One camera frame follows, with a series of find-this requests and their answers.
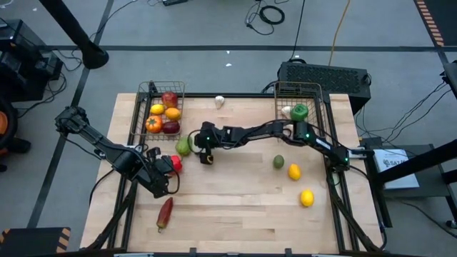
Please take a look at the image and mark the thin black cable bundle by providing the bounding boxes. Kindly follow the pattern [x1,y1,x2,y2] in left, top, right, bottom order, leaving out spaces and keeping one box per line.
[244,0,276,36]

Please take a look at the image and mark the wire basket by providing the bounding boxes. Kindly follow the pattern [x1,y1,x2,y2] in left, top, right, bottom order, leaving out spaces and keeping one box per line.
[273,81,328,144]
[130,80,186,143]

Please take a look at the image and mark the long red chili pepper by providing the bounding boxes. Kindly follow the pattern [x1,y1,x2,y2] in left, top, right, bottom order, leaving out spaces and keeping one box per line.
[156,196,174,233]

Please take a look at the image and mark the red bell pepper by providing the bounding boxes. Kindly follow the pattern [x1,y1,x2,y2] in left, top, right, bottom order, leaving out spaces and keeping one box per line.
[170,154,184,175]

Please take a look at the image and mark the tangled black floor cables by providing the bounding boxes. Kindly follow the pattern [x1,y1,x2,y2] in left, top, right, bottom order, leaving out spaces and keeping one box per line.
[16,49,85,119]

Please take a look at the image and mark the black perforated computer case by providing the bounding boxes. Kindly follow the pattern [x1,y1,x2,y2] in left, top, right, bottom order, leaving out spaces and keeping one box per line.
[277,61,372,116]

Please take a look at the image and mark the red and yellow apple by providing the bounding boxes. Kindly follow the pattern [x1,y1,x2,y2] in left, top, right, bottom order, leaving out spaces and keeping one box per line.
[161,91,179,109]

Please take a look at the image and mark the dark red apple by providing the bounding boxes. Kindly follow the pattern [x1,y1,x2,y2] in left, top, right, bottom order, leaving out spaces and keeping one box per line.
[163,120,181,135]

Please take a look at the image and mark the black side stand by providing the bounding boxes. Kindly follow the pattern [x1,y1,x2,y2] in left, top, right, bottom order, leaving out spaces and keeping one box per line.
[363,137,457,229]

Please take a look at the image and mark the black box hazard stripes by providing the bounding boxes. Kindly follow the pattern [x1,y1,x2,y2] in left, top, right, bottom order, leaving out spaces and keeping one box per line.
[0,227,71,257]

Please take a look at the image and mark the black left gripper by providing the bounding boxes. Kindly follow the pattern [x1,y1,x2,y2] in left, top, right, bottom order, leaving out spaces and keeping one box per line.
[142,146,179,199]

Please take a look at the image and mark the black floor cable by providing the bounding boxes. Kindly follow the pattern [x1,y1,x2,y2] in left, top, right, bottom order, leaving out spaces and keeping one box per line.
[398,201,457,239]

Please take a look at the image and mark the black equipment stack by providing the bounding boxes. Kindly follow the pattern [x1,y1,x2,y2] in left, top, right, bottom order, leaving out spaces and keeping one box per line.
[0,19,64,104]

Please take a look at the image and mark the orange persimmon green calyx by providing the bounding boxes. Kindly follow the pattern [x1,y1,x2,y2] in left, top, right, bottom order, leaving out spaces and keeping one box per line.
[145,115,164,134]

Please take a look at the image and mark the green bell pepper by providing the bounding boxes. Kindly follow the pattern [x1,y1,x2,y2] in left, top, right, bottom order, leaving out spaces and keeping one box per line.
[289,103,310,122]

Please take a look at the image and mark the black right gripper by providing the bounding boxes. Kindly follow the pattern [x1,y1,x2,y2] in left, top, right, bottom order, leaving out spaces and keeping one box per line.
[194,121,229,166]

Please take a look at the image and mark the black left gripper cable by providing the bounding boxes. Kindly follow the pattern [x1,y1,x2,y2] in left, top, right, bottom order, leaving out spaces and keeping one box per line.
[164,167,181,196]

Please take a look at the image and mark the white printed booklet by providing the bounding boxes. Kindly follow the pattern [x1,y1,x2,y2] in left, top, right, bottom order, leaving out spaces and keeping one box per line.
[373,148,421,190]

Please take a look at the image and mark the yellow cable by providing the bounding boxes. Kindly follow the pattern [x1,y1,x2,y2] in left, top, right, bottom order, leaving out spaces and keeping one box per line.
[327,0,353,67]

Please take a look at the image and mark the thin black floor cables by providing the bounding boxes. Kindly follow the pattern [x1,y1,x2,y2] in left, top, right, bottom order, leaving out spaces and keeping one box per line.
[402,80,453,124]

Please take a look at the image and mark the black shoe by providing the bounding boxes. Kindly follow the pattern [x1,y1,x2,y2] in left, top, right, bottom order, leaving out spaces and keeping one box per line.
[6,138,32,155]

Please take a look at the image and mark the black and orange wheel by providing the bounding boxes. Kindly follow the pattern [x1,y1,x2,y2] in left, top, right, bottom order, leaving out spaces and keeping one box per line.
[0,95,19,158]

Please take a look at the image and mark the black mat orange stripes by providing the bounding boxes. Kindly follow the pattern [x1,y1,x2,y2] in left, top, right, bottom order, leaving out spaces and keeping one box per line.
[413,0,457,48]

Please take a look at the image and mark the black pole with round base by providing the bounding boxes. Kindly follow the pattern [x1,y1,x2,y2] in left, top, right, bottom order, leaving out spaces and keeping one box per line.
[38,0,110,71]

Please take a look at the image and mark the long black cable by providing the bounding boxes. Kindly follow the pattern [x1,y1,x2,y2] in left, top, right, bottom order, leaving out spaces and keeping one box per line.
[287,0,307,62]

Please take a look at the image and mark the orange citrus fruit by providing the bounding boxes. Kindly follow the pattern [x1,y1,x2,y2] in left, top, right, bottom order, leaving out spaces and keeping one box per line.
[164,107,182,121]

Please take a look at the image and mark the coiled black cable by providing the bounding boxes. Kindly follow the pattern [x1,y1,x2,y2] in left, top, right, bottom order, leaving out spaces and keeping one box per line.
[257,4,286,26]

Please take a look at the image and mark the light green chayote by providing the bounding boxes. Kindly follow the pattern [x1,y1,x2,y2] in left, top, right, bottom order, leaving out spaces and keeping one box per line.
[174,136,194,157]

